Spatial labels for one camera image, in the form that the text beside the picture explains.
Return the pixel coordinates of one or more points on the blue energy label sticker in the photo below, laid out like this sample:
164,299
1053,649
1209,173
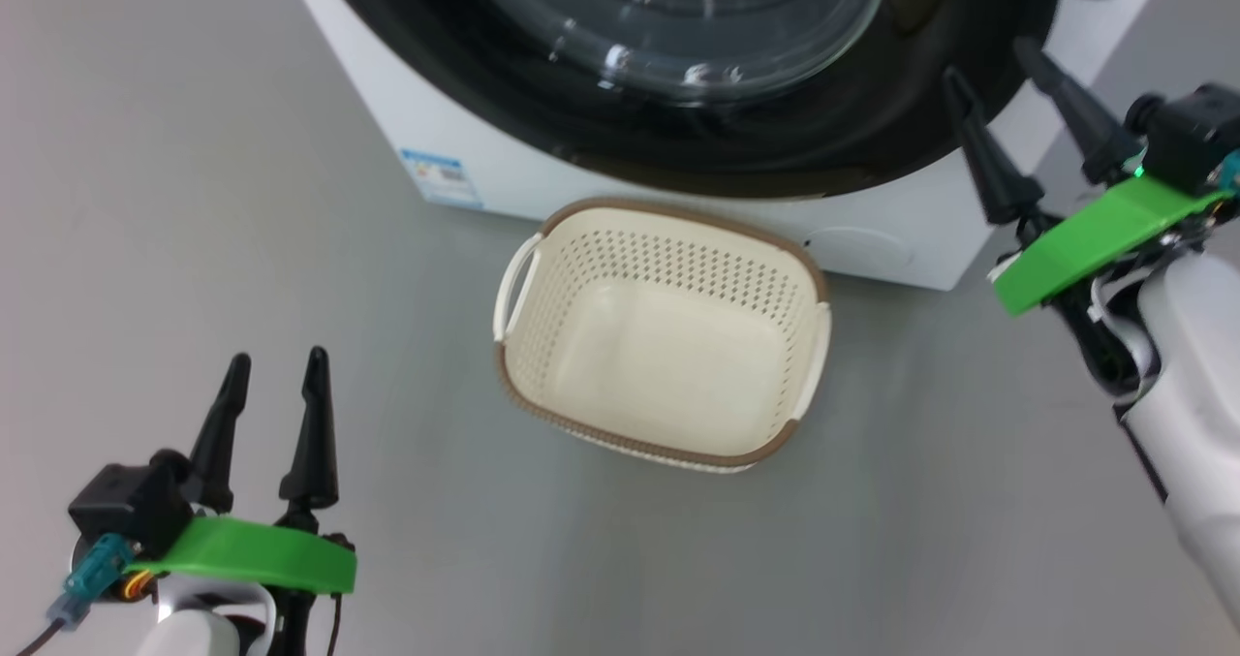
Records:
441,177

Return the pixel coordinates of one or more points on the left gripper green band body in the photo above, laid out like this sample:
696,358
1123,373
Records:
262,559

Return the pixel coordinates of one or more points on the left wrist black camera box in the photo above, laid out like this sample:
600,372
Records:
126,506

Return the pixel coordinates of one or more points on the black round glass door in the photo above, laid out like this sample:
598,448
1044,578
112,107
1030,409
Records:
504,75

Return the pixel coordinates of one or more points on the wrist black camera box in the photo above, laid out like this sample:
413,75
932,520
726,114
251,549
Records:
126,506
1192,138

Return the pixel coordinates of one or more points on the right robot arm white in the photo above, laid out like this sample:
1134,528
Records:
1201,423

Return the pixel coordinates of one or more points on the white front-load washing machine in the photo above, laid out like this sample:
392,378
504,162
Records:
930,230

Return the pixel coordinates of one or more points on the round white filter cover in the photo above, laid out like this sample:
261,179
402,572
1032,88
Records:
857,249

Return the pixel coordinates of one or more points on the cream perforated laundry basket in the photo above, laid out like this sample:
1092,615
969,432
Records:
668,365

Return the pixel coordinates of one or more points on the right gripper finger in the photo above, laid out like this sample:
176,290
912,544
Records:
993,167
1090,128

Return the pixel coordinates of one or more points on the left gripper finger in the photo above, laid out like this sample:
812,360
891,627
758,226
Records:
221,443
312,452

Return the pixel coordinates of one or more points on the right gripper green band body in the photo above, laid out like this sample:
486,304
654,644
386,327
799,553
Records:
1095,244

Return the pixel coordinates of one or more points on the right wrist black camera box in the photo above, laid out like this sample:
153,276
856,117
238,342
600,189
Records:
1192,138

